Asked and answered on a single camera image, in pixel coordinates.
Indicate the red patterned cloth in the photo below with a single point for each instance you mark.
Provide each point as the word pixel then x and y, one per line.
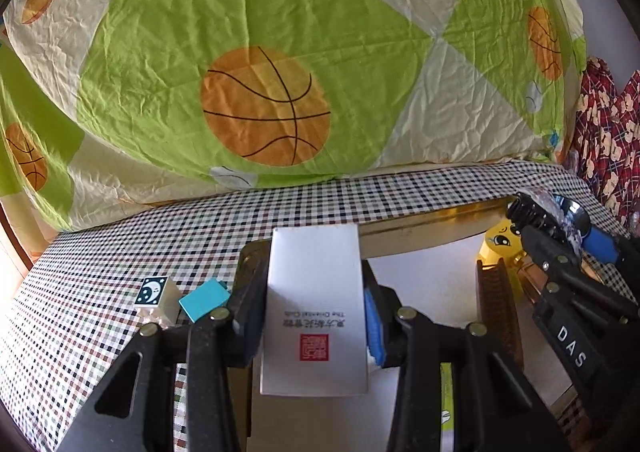
pixel 605 142

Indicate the dark shiny plastic wrapper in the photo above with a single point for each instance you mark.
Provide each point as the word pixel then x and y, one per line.
pixel 570 209

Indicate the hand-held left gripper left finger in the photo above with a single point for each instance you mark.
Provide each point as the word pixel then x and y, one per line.
pixel 250 304

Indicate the yellow toy figure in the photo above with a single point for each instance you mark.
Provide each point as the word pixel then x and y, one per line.
pixel 502 237

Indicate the clear green-label dental floss box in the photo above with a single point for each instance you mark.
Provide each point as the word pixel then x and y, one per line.
pixel 446 404

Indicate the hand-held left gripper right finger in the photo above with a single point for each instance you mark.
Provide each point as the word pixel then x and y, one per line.
pixel 375 327

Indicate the white red-stamp card box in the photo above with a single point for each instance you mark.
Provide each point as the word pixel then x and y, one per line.
pixel 312 312

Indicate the brown waffle-textured block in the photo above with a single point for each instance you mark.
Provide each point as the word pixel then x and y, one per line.
pixel 497 312

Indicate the gold tin box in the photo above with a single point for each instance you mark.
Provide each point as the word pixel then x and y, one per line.
pixel 430 228

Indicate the white moon-print toy brick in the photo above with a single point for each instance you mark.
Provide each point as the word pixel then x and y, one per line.
pixel 152 293

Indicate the blue toy brick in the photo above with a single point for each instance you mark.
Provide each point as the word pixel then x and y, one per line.
pixel 202 303

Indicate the basketball-print green blanket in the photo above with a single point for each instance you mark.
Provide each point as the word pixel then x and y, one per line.
pixel 300 57

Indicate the checkered tablecloth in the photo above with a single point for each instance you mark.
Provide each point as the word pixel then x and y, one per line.
pixel 125 242

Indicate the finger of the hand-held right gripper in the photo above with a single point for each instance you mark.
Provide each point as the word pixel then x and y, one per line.
pixel 602 243
pixel 535 227

